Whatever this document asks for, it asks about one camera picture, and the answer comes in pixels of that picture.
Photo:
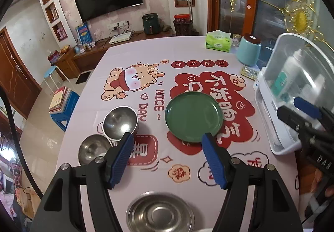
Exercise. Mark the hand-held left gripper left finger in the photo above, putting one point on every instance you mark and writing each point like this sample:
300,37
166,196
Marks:
118,161

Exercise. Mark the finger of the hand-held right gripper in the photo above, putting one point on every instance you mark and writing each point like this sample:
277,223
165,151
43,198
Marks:
306,107
297,121

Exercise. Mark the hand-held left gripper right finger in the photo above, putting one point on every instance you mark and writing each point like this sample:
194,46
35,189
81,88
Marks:
215,161

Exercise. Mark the pink steel-lined bowl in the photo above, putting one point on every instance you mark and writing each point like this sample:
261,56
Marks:
92,150

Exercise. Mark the dark steel-lined bowl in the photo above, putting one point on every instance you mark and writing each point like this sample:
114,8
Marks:
120,120

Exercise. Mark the green round plate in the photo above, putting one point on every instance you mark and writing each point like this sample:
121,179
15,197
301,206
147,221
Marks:
194,114

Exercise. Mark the large stainless steel bowl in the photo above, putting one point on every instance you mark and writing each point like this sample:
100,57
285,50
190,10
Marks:
159,213

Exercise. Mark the person's right hand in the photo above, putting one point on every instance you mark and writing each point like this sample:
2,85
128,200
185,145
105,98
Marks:
327,182

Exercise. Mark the white clear-lid storage box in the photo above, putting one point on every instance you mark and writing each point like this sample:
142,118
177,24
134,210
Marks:
292,75

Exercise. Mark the gold patterned packet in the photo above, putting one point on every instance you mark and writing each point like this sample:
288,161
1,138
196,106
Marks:
249,73

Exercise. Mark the blue plastic stool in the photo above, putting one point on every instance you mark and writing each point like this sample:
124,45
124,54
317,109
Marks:
64,114

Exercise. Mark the teal round canister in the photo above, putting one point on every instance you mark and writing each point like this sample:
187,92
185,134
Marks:
249,51

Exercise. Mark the stack of books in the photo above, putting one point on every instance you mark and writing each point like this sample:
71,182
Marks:
60,99

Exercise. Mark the large gold hanging ornament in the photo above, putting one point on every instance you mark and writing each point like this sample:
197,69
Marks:
300,19

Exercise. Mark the small black floor mat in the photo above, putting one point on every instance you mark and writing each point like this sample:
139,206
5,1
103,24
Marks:
83,77

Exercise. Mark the small glass jar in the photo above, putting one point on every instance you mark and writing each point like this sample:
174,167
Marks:
235,40

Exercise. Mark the wooden television cabinet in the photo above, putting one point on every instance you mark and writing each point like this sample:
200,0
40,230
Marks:
88,57

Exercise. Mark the green tissue box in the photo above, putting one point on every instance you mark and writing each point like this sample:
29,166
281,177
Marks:
218,42

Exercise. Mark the round blue-top stool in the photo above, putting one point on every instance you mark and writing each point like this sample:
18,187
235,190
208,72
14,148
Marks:
51,71

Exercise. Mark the printed pink tablecloth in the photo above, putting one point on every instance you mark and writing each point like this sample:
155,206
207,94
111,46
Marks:
182,48

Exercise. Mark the pink printed box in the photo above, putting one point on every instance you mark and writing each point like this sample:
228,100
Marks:
53,57

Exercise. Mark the white set-top box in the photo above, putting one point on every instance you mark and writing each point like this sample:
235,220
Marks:
120,38

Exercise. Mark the blue printed box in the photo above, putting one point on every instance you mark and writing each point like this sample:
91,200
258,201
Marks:
84,34

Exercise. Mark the brown wooden door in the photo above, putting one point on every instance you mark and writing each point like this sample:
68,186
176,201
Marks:
15,75

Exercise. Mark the black woven basket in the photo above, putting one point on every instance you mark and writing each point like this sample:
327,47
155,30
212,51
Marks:
182,29

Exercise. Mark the dark green air fryer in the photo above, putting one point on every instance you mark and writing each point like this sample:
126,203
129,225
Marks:
150,23

